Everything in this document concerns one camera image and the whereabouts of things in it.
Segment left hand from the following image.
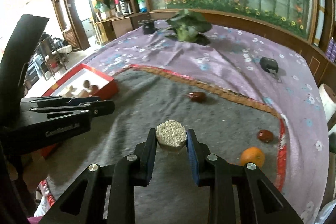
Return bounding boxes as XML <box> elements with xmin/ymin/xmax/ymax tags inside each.
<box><xmin>19</xmin><ymin>149</ymin><xmax>49</xmax><ymax>193</ymax></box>

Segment orange on grey mat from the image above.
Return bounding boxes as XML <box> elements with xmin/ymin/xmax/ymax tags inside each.
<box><xmin>240</xmin><ymin>147</ymin><xmax>265</xmax><ymax>168</ymax></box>

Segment lone red jujube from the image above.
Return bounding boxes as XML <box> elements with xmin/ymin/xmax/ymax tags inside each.
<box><xmin>257</xmin><ymin>130</ymin><xmax>274</xmax><ymax>143</ymax></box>

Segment red white tray box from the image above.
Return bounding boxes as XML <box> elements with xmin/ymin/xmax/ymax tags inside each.
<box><xmin>43</xmin><ymin>64</ymin><xmax>119</xmax><ymax>100</ymax></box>

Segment brown kiwi fruit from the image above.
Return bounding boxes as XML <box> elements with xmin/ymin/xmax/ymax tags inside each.
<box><xmin>83</xmin><ymin>80</ymin><xmax>90</xmax><ymax>89</ymax></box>

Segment grey felt mat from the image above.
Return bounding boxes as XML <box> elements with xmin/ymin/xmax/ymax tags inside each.
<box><xmin>47</xmin><ymin>69</ymin><xmax>280</xmax><ymax>223</ymax></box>

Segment purple floral tablecloth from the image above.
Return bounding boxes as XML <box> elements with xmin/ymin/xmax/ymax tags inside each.
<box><xmin>87</xmin><ymin>20</ymin><xmax>329</xmax><ymax>223</ymax></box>

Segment black car key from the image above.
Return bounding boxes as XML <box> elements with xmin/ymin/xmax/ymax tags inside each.
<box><xmin>260</xmin><ymin>57</ymin><xmax>281</xmax><ymax>83</ymax></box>

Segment white paper roll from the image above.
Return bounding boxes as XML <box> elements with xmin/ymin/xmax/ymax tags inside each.
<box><xmin>318</xmin><ymin>84</ymin><xmax>336</xmax><ymax>121</ymax></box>

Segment black round container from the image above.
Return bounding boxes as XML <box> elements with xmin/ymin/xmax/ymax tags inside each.
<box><xmin>138</xmin><ymin>19</ymin><xmax>157</xmax><ymax>35</ymax></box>

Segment green leafy cabbage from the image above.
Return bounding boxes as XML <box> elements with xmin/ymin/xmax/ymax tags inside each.
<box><xmin>165</xmin><ymin>9</ymin><xmax>212</xmax><ymax>46</ymax></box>

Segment dark thermos flask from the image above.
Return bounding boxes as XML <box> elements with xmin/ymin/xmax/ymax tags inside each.
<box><xmin>119</xmin><ymin>0</ymin><xmax>132</xmax><ymax>14</ymax></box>

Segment purple bottles on shelf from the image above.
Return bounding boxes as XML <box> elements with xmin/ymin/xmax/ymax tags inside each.
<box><xmin>326</xmin><ymin>37</ymin><xmax>336</xmax><ymax>62</ymax></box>

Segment green plastic bottle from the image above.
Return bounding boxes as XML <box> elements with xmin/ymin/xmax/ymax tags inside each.
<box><xmin>137</xmin><ymin>0</ymin><xmax>147</xmax><ymax>12</ymax></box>

